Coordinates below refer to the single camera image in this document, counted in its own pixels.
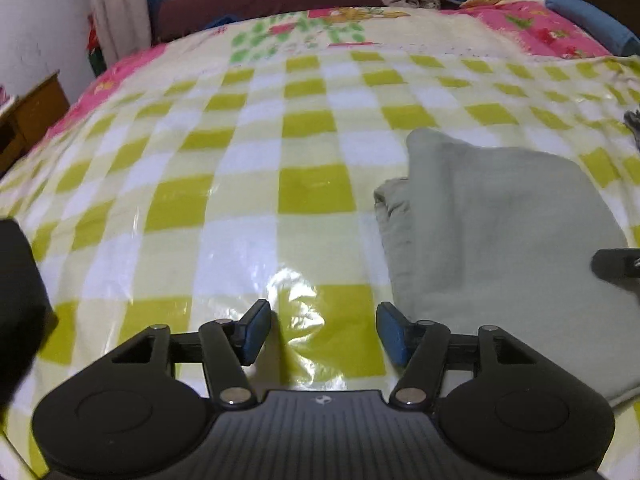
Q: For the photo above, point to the wooden side cabinet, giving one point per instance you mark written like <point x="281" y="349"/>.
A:
<point x="28" y="119"/>

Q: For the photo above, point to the red green bag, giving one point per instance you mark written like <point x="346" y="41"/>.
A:
<point x="94" y="51"/>

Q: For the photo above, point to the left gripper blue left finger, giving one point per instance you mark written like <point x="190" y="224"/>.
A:
<point x="251" y="331"/>

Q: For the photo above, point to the folded black garment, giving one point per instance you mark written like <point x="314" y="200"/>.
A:
<point x="27" y="318"/>

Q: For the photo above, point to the blue pillow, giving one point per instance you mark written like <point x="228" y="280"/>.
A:
<point x="565" y="5"/>

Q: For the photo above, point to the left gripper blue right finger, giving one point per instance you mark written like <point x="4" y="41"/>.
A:
<point x="399" y="336"/>

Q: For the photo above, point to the green checked plastic bed sheet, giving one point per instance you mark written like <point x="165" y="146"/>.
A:
<point x="198" y="189"/>

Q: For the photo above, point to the left beige curtain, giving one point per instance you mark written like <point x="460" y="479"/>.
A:
<point x="123" y="27"/>

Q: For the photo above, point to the pink floral quilt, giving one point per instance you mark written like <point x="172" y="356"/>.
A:
<point x="489" y="29"/>

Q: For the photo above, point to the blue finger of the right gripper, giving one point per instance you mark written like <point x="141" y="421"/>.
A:
<point x="616" y="263"/>

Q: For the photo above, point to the grey-green pants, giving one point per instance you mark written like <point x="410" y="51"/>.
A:
<point x="505" y="236"/>

